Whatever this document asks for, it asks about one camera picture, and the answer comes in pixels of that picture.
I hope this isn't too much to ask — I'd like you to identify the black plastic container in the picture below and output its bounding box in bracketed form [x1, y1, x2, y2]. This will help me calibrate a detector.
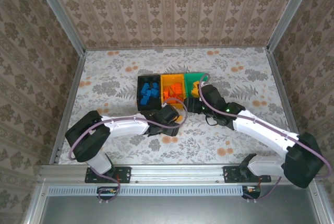
[137, 74, 162, 112]

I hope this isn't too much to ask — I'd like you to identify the green plastic container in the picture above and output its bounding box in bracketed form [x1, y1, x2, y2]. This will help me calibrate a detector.
[183, 72, 211, 102]

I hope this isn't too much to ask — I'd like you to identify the yellow-orange plastic container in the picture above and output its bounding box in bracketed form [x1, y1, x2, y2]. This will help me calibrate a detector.
[159, 74, 186, 110]

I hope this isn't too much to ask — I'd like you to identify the floral patterned tablecloth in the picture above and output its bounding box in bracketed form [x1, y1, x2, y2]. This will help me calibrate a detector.
[58, 47, 297, 166]

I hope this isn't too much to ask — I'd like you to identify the black left connector module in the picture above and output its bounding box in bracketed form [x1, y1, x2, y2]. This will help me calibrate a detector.
[97, 186, 123, 200]

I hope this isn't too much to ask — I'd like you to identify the black connector module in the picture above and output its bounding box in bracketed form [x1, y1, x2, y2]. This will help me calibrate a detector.
[97, 186, 123, 200]
[242, 185, 262, 199]

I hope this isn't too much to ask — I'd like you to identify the black right connector module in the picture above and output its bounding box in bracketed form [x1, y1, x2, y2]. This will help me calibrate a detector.
[242, 185, 262, 199]

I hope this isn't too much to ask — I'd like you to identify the grey metal sheet panel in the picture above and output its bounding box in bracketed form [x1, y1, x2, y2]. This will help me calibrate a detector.
[43, 195, 318, 224]

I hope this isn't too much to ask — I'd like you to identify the aluminium front mounting rail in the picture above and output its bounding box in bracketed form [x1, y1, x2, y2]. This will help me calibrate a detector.
[39, 164, 321, 184]

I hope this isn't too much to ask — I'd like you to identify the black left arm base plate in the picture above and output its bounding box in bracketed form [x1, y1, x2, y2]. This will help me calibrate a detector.
[85, 166, 132, 184]

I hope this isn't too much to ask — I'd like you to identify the aluminium back rail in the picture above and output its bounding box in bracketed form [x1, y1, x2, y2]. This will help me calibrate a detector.
[85, 46, 269, 52]

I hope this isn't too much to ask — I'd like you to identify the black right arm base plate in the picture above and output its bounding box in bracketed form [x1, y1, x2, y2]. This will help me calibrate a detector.
[223, 166, 271, 184]

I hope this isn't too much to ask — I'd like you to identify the white slotted cable duct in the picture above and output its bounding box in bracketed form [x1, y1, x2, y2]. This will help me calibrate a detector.
[48, 185, 245, 196]

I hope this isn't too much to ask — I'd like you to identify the aluminium side rail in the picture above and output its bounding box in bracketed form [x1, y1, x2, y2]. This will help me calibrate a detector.
[265, 48, 321, 167]
[49, 51, 87, 166]

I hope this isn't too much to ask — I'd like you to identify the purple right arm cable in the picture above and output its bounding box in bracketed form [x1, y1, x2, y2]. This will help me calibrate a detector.
[198, 73, 332, 204]

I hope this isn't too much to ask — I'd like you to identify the aluminium corner post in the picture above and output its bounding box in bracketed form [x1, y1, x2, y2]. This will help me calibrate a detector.
[29, 0, 87, 57]
[266, 0, 319, 52]

